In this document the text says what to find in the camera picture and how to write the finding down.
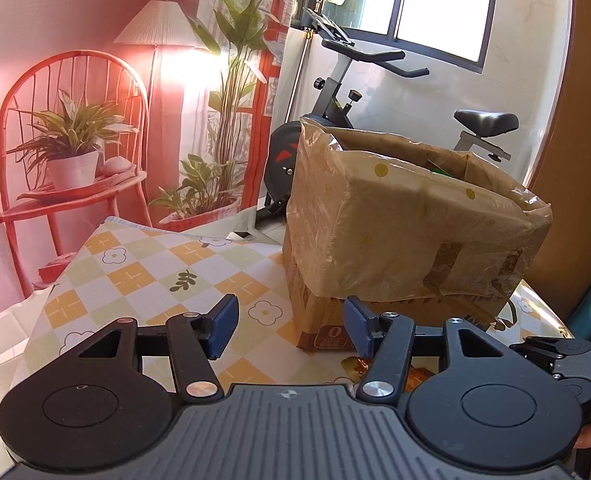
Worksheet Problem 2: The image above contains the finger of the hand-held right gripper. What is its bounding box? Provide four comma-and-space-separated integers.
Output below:
509, 337, 591, 378

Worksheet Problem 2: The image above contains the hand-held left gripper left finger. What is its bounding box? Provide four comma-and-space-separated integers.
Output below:
78, 294, 240, 403

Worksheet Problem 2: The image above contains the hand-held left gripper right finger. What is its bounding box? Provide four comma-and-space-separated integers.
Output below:
344, 296, 506, 403

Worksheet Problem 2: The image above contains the orange snack packet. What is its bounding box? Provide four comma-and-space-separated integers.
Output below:
406, 365, 432, 394

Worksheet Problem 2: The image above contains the cardboard box with plastic liner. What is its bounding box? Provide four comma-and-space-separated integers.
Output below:
286, 115, 553, 303

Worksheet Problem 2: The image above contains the checkered floral tablecloth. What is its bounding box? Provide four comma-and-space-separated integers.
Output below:
0, 215, 576, 466

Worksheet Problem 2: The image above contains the black exercise bike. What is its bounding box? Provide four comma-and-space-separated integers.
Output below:
254, 7, 521, 242

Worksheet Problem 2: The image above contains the brown wooden door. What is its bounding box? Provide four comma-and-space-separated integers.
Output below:
528, 0, 591, 321

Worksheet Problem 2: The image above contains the printed room backdrop cloth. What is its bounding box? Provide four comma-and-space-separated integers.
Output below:
0, 0, 301, 333

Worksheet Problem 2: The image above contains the dark framed window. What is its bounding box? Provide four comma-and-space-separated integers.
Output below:
295, 0, 501, 75

